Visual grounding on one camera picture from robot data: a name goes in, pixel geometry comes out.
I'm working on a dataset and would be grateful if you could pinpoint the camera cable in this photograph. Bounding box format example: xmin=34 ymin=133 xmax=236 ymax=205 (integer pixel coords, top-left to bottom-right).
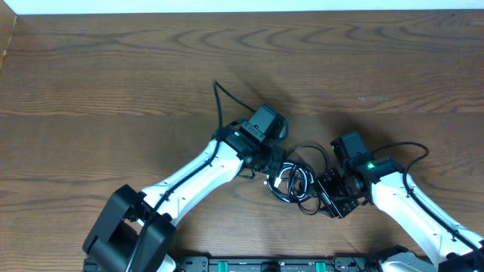
xmin=368 ymin=141 xmax=484 ymax=252
xmin=124 ymin=78 xmax=258 ymax=272

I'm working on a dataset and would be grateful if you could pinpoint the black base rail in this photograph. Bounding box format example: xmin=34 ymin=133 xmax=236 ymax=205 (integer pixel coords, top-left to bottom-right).
xmin=82 ymin=255 xmax=447 ymax=272

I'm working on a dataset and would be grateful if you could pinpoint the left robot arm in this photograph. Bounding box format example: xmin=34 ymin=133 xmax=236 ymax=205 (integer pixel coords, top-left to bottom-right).
xmin=82 ymin=104 xmax=288 ymax=271

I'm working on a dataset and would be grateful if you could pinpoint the white cable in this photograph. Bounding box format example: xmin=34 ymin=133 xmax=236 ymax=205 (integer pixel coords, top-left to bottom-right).
xmin=272 ymin=162 xmax=309 ymax=200

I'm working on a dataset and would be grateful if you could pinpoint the left camera cable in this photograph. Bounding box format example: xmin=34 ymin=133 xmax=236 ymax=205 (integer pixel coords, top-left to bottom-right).
xmin=124 ymin=78 xmax=258 ymax=272

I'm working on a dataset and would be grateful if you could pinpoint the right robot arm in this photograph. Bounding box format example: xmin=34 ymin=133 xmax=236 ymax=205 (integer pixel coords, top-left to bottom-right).
xmin=314 ymin=133 xmax=483 ymax=271

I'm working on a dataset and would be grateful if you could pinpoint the right camera cable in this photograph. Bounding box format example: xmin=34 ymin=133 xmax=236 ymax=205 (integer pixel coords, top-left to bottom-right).
xmin=368 ymin=141 xmax=484 ymax=252

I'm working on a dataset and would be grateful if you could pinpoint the black cable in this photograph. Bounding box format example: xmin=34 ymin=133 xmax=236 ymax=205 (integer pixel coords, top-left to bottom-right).
xmin=267 ymin=145 xmax=330 ymax=216

